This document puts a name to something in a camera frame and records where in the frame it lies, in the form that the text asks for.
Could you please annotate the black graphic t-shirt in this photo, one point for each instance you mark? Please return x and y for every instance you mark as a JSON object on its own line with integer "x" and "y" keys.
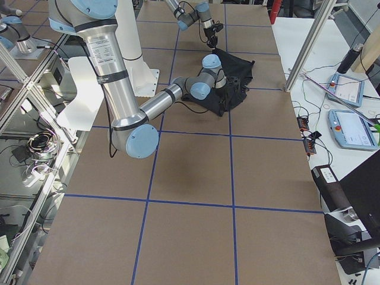
{"x": 238, "y": 74}

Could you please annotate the far blue teach pendant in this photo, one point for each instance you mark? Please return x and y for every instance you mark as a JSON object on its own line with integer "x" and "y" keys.
{"x": 346, "y": 88}

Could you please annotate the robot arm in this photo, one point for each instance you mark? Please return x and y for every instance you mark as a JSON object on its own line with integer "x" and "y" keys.
{"x": 186, "y": 15}
{"x": 219, "y": 87}

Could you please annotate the blue teach pendant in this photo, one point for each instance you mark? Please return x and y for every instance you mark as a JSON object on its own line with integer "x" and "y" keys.
{"x": 350, "y": 131}
{"x": 346, "y": 88}

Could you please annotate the black water bottle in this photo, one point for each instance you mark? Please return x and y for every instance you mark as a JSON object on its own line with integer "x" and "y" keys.
{"x": 349, "y": 58}

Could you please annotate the near blue teach pendant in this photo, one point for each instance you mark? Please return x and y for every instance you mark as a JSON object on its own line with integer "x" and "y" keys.
{"x": 350, "y": 131}

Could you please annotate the white plastic chair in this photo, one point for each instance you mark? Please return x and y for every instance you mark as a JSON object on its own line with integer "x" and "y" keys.
{"x": 81, "y": 112}

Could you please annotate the black monitor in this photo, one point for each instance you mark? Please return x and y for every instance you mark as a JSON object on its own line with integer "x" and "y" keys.
{"x": 361, "y": 187}

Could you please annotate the aluminium frame post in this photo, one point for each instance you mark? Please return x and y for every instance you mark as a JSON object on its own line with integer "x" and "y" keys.
{"x": 309, "y": 42}

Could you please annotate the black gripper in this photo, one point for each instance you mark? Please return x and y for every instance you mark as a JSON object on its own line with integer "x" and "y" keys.
{"x": 227, "y": 91}
{"x": 209, "y": 32}

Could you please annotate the black power strip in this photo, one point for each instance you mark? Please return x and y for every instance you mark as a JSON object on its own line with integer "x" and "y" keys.
{"x": 307, "y": 136}

